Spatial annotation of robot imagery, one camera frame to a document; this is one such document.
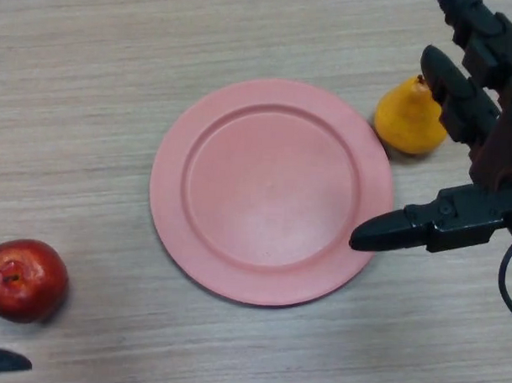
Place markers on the red apple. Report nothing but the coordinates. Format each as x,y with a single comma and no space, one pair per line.
23,280

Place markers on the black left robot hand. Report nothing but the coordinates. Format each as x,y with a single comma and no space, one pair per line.
2,359

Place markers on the yellow pear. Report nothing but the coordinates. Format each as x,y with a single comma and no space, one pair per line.
407,123

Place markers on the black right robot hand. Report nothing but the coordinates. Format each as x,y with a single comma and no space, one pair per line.
489,124

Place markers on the pink round plate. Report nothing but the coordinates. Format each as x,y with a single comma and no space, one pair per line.
272,192

